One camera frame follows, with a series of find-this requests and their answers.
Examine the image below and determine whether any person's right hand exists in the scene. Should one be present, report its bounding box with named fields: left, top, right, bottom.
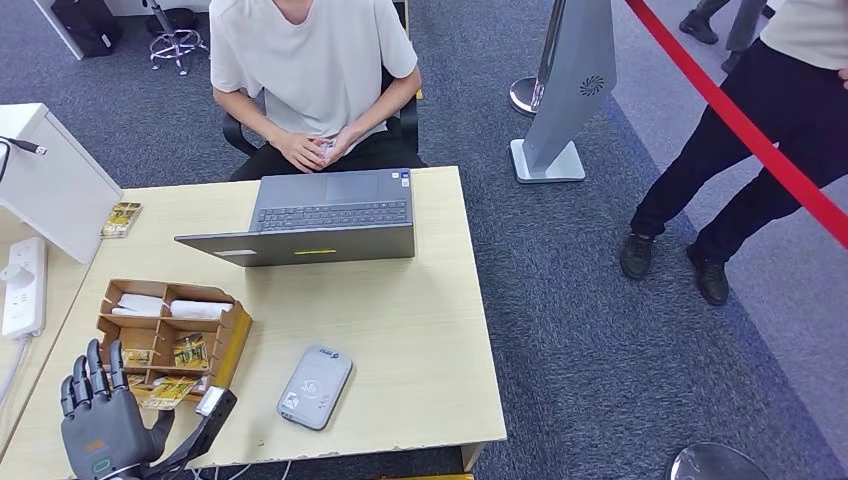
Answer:
left=271, top=129, right=326, bottom=175

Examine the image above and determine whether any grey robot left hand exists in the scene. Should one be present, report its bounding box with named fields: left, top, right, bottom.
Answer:
left=59, top=339, right=177, bottom=480

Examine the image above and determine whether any person's left hand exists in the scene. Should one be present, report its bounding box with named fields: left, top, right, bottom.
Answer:
left=321, top=125, right=362, bottom=170

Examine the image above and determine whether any cardboard organizer box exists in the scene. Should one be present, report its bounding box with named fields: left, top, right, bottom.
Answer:
left=96, top=278, right=254, bottom=404

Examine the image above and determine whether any person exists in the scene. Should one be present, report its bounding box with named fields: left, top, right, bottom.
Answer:
left=209, top=0, right=423, bottom=181
left=619, top=0, right=848, bottom=307
left=678, top=0, right=776, bottom=75

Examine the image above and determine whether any white card sleeve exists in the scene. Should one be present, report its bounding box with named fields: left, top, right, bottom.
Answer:
left=168, top=299, right=234, bottom=321
left=111, top=293, right=166, bottom=317

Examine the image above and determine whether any yellow key card stack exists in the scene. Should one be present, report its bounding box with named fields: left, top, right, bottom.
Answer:
left=100, top=201, right=144, bottom=240

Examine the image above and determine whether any grey card reader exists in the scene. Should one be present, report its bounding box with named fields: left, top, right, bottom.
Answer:
left=276, top=344, right=354, bottom=432

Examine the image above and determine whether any grey laptop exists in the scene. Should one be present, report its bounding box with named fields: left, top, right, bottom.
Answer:
left=174, top=168, right=417, bottom=268

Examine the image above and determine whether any black office chair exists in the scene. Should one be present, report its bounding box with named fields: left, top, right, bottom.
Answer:
left=221, top=66, right=425, bottom=170

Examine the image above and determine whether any white power strip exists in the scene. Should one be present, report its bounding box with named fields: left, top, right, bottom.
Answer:
left=1, top=237, right=50, bottom=340

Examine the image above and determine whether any white power plug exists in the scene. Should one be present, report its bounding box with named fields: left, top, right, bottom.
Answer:
left=0, top=260, right=34, bottom=288

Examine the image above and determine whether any chrome stool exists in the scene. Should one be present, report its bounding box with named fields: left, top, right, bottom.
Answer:
left=142, top=0, right=209, bottom=77

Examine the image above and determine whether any grey kiosk stand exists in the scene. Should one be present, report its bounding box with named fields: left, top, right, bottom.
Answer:
left=510, top=0, right=617, bottom=184

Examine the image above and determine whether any white cabinet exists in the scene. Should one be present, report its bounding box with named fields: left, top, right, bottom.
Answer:
left=0, top=103, right=125, bottom=266

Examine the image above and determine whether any black bag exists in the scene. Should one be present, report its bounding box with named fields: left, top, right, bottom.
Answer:
left=51, top=0, right=123, bottom=60

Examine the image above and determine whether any white desk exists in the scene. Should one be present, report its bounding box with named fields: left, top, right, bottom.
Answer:
left=31, top=0, right=213, bottom=63

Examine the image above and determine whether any red barrier belt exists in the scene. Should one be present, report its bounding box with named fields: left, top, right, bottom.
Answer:
left=622, top=0, right=848, bottom=253

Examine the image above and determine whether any black camera bracket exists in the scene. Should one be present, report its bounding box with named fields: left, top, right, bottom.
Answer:
left=142, top=389, right=238, bottom=480

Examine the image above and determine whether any white power cable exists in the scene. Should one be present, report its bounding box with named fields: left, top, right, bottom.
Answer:
left=0, top=336, right=31, bottom=407

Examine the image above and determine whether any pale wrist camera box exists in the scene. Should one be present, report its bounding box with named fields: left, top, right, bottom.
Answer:
left=194, top=386, right=230, bottom=419

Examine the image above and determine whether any chrome stanchion post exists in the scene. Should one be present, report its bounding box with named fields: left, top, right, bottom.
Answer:
left=508, top=0, right=568, bottom=119

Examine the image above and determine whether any black USB cable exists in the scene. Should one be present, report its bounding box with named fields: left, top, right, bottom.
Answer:
left=0, top=135, right=49, bottom=187

